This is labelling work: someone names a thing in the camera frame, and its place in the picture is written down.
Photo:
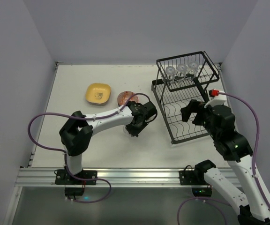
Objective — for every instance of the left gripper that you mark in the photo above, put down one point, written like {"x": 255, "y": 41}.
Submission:
{"x": 133, "y": 128}

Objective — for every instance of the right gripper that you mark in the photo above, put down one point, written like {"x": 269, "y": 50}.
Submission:
{"x": 198, "y": 115}

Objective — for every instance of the clear glass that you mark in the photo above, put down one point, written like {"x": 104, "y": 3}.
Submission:
{"x": 192, "y": 68}
{"x": 169, "y": 74}
{"x": 181, "y": 70}
{"x": 126, "y": 131}

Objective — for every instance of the orange blue patterned bowl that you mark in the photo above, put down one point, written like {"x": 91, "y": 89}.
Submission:
{"x": 124, "y": 96}

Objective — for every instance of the yellow panda plate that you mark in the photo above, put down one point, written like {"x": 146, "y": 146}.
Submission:
{"x": 98, "y": 93}

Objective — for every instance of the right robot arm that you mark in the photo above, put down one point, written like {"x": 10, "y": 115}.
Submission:
{"x": 251, "y": 203}

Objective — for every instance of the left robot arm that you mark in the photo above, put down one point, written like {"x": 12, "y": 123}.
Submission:
{"x": 77, "y": 132}

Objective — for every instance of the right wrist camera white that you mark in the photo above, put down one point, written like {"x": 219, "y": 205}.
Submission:
{"x": 217, "y": 97}

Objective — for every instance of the black wire dish rack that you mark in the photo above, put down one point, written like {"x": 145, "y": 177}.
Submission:
{"x": 172, "y": 96}

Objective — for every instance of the aluminium mounting rail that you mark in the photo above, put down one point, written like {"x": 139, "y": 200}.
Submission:
{"x": 118, "y": 177}

